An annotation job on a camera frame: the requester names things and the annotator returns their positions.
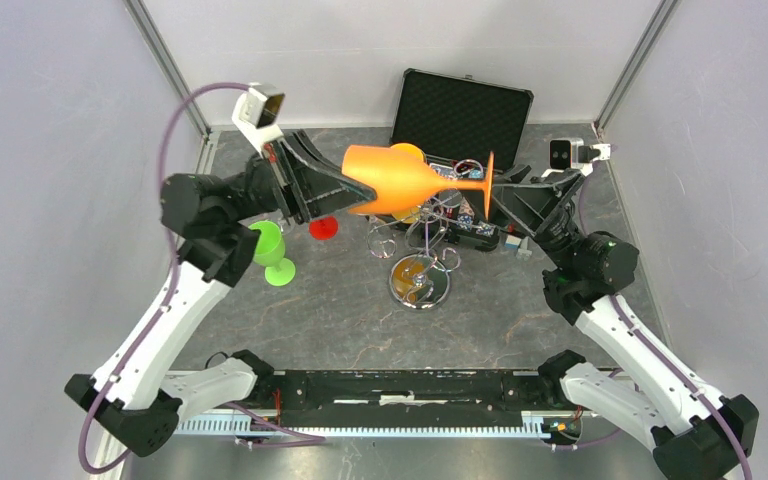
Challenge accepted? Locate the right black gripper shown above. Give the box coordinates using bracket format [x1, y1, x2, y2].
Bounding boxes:
[455, 163, 588, 272]

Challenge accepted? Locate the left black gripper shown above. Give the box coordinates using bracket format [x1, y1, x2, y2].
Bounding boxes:
[224, 128, 379, 224]

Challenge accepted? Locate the red plastic wine glass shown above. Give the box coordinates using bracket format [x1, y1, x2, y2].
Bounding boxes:
[308, 216, 339, 241]

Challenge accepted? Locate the green plastic wine glass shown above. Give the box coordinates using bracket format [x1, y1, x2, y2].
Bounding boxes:
[249, 220, 296, 287]

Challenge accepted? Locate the orange plastic wine glass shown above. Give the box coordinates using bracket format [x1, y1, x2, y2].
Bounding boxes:
[341, 145, 494, 216]

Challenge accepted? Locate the yellow plastic wine glass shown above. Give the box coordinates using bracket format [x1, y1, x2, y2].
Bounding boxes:
[391, 143, 426, 225]

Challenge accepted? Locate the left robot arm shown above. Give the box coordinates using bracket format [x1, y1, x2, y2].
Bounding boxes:
[65, 131, 378, 457]

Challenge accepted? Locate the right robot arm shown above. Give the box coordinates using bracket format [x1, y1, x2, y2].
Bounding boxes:
[483, 169, 759, 479]

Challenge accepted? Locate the chrome wine glass rack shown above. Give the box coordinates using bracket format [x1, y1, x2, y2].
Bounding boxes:
[366, 189, 466, 312]

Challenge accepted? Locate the white toy brick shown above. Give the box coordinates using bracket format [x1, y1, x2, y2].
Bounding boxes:
[504, 232, 523, 250]

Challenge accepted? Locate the grey toy brick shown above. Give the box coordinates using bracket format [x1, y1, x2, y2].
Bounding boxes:
[516, 238, 533, 261]

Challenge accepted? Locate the blue playing card deck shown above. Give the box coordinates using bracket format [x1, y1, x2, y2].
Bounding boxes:
[428, 163, 458, 181]

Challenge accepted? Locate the black poker chip case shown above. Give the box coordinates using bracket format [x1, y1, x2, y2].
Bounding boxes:
[389, 68, 534, 253]

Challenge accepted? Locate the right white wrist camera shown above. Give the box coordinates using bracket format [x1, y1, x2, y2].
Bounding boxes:
[542, 138, 613, 177]

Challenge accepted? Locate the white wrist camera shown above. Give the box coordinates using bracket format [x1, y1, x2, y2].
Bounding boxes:
[542, 138, 613, 177]
[231, 82, 286, 160]

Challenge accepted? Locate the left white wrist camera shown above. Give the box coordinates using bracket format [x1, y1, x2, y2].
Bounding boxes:
[231, 82, 286, 160]

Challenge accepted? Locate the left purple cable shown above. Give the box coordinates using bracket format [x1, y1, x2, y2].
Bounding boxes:
[77, 82, 253, 476]

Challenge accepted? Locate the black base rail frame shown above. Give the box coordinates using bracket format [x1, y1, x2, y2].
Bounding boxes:
[158, 351, 624, 458]

